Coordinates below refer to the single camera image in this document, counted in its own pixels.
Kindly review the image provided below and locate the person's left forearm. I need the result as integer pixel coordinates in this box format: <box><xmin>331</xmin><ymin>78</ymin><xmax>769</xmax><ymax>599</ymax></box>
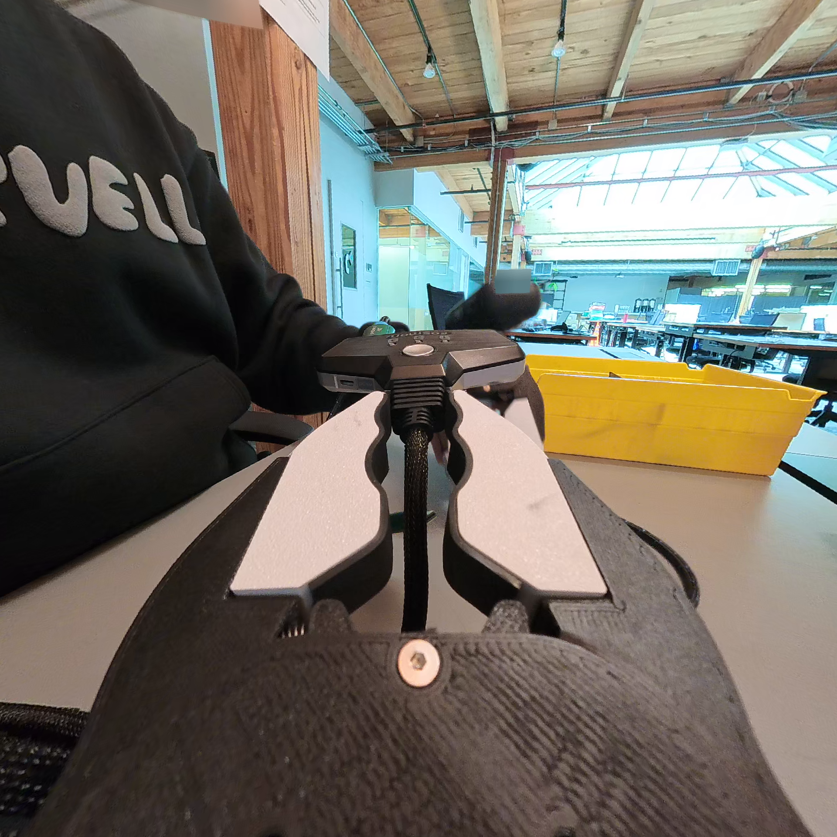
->
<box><xmin>216</xmin><ymin>262</ymin><xmax>367</xmax><ymax>419</ymax></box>

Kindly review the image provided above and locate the black mesh strap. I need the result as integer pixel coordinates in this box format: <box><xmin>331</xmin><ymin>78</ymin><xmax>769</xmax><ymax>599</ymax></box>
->
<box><xmin>0</xmin><ymin>703</ymin><xmax>89</xmax><ymax>837</ymax></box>

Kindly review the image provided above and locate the yellow plastic bin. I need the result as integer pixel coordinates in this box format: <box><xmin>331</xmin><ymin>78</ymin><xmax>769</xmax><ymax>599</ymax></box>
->
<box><xmin>523</xmin><ymin>354</ymin><xmax>826</xmax><ymax>477</ymax></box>

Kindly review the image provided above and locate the wooden post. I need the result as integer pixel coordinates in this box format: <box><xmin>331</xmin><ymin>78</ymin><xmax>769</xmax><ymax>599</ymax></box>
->
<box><xmin>211</xmin><ymin>13</ymin><xmax>328</xmax><ymax>452</ymax></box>

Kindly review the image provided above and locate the black office chair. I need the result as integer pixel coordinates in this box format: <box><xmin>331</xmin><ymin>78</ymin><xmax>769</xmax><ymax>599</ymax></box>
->
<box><xmin>426</xmin><ymin>283</ymin><xmax>468</xmax><ymax>331</ymax></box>

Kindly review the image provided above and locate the glass partition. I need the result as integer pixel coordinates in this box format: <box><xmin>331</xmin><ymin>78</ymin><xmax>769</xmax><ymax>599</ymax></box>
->
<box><xmin>377</xmin><ymin>208</ymin><xmax>453</xmax><ymax>331</ymax></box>

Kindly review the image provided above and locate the grey desk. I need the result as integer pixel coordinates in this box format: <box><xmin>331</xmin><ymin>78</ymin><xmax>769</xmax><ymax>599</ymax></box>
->
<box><xmin>0</xmin><ymin>418</ymin><xmax>837</xmax><ymax>837</ymax></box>

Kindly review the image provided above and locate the black chair armrest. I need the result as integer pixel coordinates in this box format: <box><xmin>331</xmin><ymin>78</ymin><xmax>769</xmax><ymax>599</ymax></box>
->
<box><xmin>229</xmin><ymin>412</ymin><xmax>315</xmax><ymax>447</ymax></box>

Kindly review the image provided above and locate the black braided cable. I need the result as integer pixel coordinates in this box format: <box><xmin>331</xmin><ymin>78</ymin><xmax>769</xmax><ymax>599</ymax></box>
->
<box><xmin>392</xmin><ymin>405</ymin><xmax>436</xmax><ymax>634</ymax></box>

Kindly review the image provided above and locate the white paper sheet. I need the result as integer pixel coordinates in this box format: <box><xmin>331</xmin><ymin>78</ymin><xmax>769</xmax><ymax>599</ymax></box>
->
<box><xmin>259</xmin><ymin>0</ymin><xmax>331</xmax><ymax>79</ymax></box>

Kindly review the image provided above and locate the red steel column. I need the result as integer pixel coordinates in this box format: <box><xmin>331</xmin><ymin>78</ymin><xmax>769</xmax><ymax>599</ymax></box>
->
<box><xmin>484</xmin><ymin>147</ymin><xmax>515</xmax><ymax>285</ymax></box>

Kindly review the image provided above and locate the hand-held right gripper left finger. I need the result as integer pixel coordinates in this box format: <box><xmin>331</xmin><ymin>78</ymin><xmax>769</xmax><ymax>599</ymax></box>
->
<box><xmin>229</xmin><ymin>391</ymin><xmax>395</xmax><ymax>612</ymax></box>

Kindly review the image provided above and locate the black hub with metal button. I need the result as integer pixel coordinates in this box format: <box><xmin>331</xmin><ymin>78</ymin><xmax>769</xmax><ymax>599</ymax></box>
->
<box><xmin>318</xmin><ymin>329</ymin><xmax>527</xmax><ymax>410</ymax></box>

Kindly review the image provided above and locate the dark office desk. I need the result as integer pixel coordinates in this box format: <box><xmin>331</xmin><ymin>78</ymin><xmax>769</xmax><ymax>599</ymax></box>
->
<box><xmin>693</xmin><ymin>332</ymin><xmax>837</xmax><ymax>388</ymax></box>
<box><xmin>507</xmin><ymin>329</ymin><xmax>599</xmax><ymax>346</ymax></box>

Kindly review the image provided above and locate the person's black hoodie torso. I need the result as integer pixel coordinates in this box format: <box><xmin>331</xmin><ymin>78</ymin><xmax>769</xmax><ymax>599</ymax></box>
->
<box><xmin>0</xmin><ymin>0</ymin><xmax>315</xmax><ymax>597</ymax></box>

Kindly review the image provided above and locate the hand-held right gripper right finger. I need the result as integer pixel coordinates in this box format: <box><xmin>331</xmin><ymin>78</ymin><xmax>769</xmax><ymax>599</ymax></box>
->
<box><xmin>443</xmin><ymin>390</ymin><xmax>610</xmax><ymax>619</ymax></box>

